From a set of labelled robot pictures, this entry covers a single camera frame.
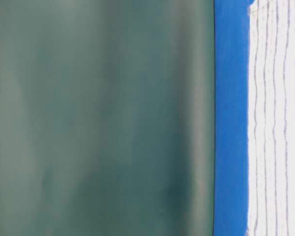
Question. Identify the white towel with purple stripes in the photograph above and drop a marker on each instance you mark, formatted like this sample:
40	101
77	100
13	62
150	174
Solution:
271	119

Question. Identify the blue cloth mat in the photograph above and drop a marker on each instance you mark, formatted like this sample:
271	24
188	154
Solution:
231	32

